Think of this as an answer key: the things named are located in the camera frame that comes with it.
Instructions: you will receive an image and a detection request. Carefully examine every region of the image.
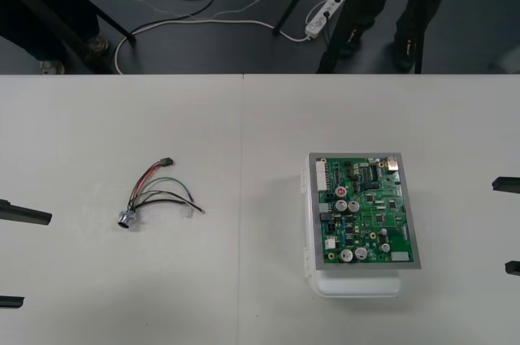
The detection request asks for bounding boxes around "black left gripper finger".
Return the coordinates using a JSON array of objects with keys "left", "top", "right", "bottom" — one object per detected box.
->
[
  {"left": 0, "top": 295, "right": 26, "bottom": 309},
  {"left": 0, "top": 198, "right": 53, "bottom": 227}
]

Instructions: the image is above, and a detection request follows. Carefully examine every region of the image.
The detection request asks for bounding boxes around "red black green cable bundle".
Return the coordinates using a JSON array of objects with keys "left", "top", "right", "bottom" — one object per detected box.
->
[{"left": 116, "top": 156, "right": 206, "bottom": 232}]

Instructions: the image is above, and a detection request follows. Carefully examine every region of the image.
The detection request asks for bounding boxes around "milky plastic box with lid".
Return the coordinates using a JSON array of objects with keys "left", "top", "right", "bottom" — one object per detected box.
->
[{"left": 299, "top": 160, "right": 404, "bottom": 300}]

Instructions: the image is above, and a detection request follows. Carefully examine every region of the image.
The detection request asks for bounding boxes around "person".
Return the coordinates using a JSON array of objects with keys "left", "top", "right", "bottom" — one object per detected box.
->
[
  {"left": 336, "top": 0, "right": 428, "bottom": 72},
  {"left": 0, "top": 0, "right": 110, "bottom": 75}
]

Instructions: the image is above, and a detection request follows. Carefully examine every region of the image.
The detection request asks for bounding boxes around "white power strip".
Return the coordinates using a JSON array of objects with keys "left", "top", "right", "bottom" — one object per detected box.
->
[{"left": 305, "top": 0, "right": 347, "bottom": 41}]

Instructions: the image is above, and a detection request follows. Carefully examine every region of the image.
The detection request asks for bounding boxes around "green circuit board grey frame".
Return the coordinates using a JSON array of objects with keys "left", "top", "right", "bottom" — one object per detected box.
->
[{"left": 307, "top": 152, "right": 423, "bottom": 273}]

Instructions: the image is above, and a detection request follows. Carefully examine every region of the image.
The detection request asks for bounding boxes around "white floor cable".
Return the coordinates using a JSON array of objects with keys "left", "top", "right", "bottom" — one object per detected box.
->
[{"left": 115, "top": 17, "right": 310, "bottom": 75}]

